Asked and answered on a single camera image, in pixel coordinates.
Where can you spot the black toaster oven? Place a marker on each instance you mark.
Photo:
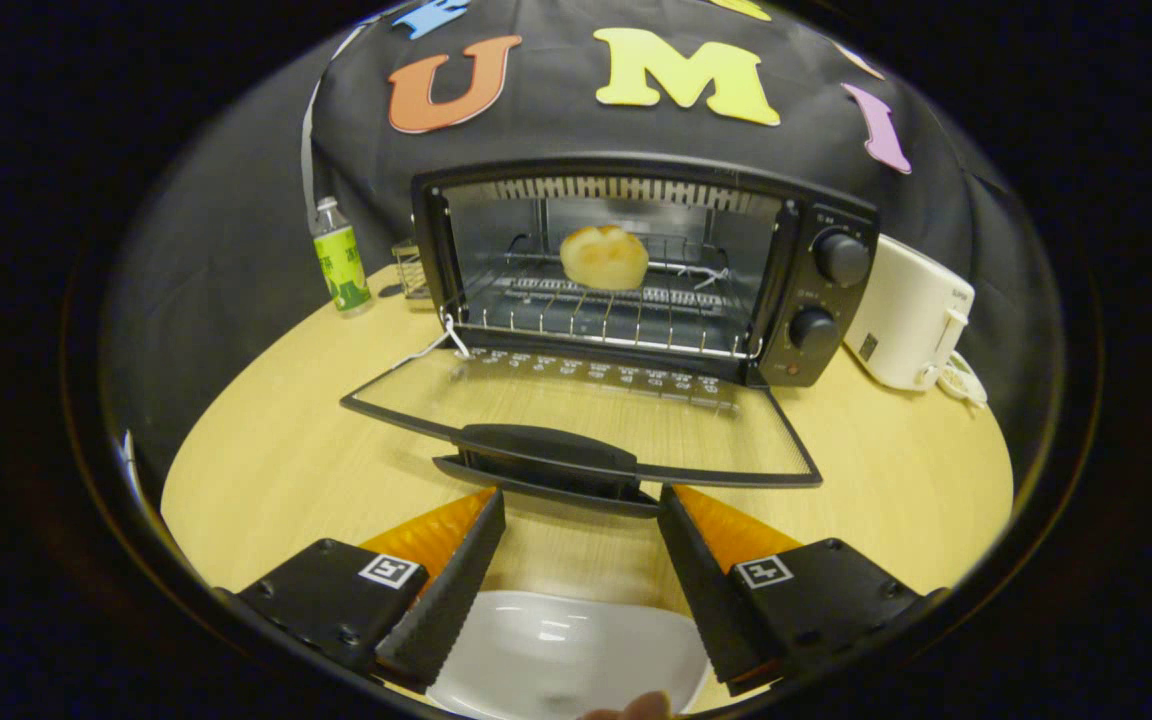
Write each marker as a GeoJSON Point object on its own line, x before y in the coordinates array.
{"type": "Point", "coordinates": [836, 300]}

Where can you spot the small white snack dish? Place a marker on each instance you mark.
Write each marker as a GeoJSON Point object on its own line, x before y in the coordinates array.
{"type": "Point", "coordinates": [966, 385]}

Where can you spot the white plate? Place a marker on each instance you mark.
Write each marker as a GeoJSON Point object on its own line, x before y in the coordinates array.
{"type": "Point", "coordinates": [556, 650]}

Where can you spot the green label water bottle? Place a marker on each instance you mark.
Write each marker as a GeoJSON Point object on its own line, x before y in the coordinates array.
{"type": "Point", "coordinates": [341, 265]}

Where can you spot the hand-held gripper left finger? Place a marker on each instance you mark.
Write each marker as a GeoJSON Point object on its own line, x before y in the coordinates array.
{"type": "Point", "coordinates": [456, 590]}

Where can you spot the golden bread roll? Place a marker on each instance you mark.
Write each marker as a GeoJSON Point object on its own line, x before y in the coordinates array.
{"type": "Point", "coordinates": [604, 258]}

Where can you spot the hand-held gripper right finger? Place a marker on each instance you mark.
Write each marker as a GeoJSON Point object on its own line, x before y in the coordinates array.
{"type": "Point", "coordinates": [706, 590]}

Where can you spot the white toaster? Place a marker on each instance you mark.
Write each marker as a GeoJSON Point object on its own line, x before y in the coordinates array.
{"type": "Point", "coordinates": [901, 315]}

